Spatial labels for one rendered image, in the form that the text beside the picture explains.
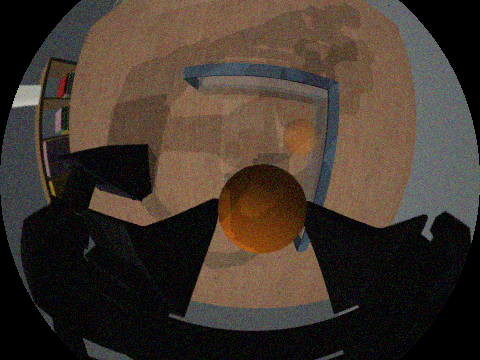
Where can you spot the low clear corner walls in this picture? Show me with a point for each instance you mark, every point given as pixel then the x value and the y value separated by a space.
pixel 319 97

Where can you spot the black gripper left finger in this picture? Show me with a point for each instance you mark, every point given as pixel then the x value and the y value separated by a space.
pixel 168 252

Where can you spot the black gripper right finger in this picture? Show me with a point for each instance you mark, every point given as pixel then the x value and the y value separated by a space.
pixel 351 254

